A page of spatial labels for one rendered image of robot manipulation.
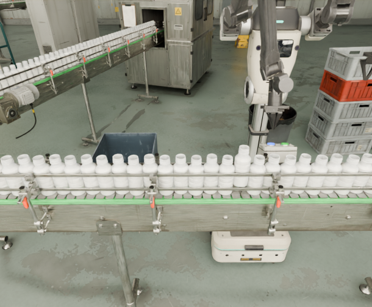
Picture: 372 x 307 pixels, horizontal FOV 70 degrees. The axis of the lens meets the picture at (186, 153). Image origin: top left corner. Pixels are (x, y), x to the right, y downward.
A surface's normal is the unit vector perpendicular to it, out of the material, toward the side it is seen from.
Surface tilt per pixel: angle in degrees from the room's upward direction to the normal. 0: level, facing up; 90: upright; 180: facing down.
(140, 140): 90
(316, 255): 0
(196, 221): 90
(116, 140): 90
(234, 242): 31
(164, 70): 90
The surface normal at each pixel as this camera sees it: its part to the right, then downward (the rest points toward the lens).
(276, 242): 0.00, -0.44
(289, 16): 0.00, 0.55
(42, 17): -0.31, 0.52
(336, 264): 0.00, -0.83
